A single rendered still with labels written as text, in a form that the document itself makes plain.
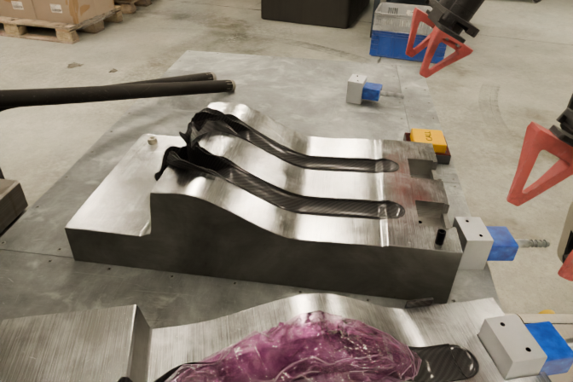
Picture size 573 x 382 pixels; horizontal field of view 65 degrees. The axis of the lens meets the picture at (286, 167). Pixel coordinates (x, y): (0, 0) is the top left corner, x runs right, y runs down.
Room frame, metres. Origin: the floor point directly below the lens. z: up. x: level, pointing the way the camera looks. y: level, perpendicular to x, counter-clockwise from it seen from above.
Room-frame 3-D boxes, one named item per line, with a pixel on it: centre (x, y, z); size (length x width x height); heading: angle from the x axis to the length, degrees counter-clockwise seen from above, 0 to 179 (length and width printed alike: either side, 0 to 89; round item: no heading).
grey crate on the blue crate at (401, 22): (3.80, -1.01, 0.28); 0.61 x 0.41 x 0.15; 72
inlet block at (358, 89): (1.00, -0.21, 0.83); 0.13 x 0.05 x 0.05; 71
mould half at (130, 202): (0.55, 0.02, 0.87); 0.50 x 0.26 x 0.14; 83
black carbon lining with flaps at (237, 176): (0.53, 0.01, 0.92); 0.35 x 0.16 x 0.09; 83
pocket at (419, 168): (0.57, -0.21, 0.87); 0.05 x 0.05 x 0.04; 83
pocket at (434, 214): (0.46, -0.19, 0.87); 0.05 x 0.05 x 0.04; 83
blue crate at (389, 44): (3.80, -1.01, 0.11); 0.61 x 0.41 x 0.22; 72
